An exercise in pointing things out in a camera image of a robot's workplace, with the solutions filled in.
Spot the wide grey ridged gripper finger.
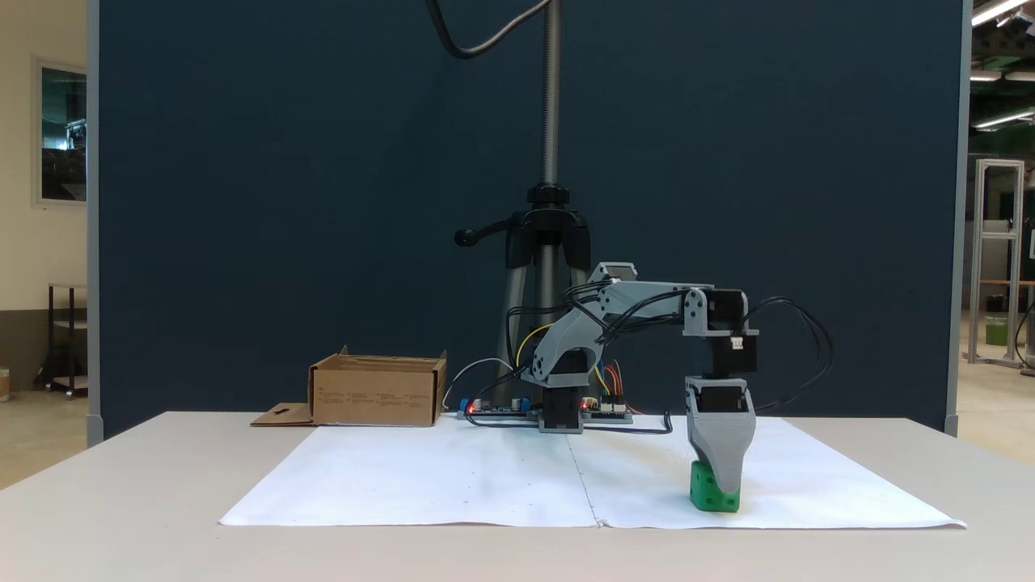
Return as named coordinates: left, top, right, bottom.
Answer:
left=689, top=411, right=758, bottom=495

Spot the green die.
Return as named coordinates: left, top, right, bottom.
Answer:
left=689, top=461, right=741, bottom=513

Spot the white paper sheet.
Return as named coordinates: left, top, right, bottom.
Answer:
left=566, top=416, right=967, bottom=530
left=220, top=426, right=601, bottom=528

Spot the blue circuit board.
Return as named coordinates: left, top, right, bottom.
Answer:
left=457, top=394, right=541, bottom=421

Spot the black and silver tripod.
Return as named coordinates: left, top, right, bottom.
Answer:
left=454, top=0, right=593, bottom=421

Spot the brown cardboard box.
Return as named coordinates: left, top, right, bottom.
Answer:
left=251, top=346, right=448, bottom=428

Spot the fluorescent ceiling light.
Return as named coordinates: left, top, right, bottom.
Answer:
left=974, top=109, right=1035, bottom=131
left=970, top=0, right=1033, bottom=27

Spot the dark blue partition panel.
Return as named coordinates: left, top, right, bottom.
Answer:
left=87, top=0, right=971, bottom=441

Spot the black shelf cart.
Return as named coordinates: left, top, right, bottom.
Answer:
left=34, top=283, right=88, bottom=399

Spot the long black table cable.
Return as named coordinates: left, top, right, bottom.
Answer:
left=586, top=411, right=674, bottom=436

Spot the circuit board with coloured wires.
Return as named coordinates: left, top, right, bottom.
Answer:
left=584, top=399, right=634, bottom=424

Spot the black gripper motor cable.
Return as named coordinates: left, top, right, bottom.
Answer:
left=744, top=297, right=834, bottom=415

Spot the black forearm cable loop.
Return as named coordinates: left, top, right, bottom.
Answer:
left=598, top=287, right=690, bottom=344

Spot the yellow wire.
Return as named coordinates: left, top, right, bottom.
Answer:
left=515, top=323, right=611, bottom=399

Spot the white USB cable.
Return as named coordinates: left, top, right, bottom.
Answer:
left=442, top=358, right=518, bottom=411

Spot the aluminium profile frame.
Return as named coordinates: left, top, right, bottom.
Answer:
left=969, top=158, right=1026, bottom=366

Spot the grey camera cable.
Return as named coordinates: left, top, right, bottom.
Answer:
left=426, top=0, right=552, bottom=60

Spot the wall window frame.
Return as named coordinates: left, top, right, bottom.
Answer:
left=32, top=57, right=88, bottom=209

